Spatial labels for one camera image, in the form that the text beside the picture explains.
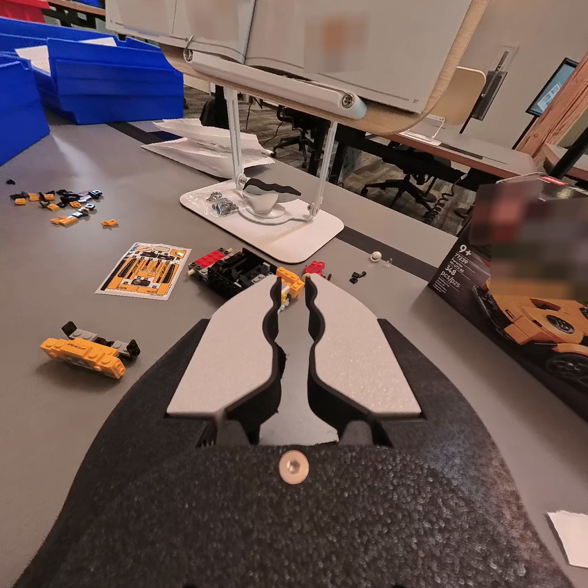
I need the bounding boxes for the bag of small metal parts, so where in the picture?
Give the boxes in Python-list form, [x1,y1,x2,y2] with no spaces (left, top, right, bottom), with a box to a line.
[205,190,243,217]

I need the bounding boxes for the red plastic bin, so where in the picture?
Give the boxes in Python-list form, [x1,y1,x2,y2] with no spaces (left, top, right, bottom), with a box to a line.
[0,0,51,24]

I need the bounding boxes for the black monitor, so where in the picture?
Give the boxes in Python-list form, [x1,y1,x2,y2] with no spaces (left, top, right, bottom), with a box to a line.
[525,57,580,119]

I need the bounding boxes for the wooden office table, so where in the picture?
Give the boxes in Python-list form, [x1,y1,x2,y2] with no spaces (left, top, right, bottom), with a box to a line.
[383,128,539,180]

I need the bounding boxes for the black toy car box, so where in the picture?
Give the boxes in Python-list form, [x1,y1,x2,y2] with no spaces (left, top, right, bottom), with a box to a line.
[427,177,588,422]

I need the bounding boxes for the wooden post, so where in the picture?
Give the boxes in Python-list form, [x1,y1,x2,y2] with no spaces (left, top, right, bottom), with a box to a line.
[515,54,588,162]

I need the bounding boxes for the orange toy brick assembly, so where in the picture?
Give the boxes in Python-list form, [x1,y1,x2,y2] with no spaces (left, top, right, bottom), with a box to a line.
[40,321,141,380]

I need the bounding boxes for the stack of nested blue bins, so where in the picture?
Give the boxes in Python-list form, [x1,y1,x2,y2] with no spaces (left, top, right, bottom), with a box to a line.
[0,17,185,126]

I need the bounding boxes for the black coiled cable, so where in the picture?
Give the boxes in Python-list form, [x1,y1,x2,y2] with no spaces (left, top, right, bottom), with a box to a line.
[424,181,456,225]

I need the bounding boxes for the crumpled white paper bag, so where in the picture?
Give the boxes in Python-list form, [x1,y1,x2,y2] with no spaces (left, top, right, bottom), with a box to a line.
[140,118,277,181]

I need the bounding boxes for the white paper sheet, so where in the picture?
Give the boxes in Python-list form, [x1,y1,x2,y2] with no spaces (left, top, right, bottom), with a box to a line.
[546,508,588,569]

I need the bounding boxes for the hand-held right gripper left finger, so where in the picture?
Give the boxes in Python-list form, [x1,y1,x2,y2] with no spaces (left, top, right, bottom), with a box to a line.
[166,276,283,445]

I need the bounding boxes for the blue plastic bin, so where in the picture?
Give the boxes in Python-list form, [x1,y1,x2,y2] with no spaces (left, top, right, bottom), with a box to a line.
[0,59,51,167]

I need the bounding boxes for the grey desk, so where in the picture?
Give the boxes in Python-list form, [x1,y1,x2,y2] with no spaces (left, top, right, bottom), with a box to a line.
[0,108,588,588]

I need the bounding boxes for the black office chair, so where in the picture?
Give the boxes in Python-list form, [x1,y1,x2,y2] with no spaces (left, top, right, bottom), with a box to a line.
[360,147,439,214]
[270,105,318,170]

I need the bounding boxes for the open instruction booklet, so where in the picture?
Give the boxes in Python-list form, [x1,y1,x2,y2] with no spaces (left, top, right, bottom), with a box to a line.
[105,0,475,114]

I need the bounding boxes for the light wooden chair back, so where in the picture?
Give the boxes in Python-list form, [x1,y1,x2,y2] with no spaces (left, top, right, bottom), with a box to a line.
[447,65,488,128]

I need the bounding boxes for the pile of small loose bricks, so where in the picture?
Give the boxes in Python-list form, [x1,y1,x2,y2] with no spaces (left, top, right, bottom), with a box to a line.
[5,177,104,226]

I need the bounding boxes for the black toy car chassis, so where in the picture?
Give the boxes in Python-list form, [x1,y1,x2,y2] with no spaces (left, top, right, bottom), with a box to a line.
[186,247,307,314]

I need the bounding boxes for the white book stand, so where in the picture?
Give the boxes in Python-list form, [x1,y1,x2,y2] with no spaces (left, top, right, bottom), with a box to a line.
[158,0,491,266]

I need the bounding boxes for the orange sticker sheet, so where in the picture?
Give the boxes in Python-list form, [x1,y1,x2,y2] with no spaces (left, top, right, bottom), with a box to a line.
[95,242,192,301]

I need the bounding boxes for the black backpack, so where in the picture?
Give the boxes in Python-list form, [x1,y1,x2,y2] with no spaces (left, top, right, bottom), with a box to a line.
[199,98,231,128]

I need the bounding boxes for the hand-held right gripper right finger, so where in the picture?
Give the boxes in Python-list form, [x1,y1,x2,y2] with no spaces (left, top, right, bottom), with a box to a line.
[304,274,423,443]

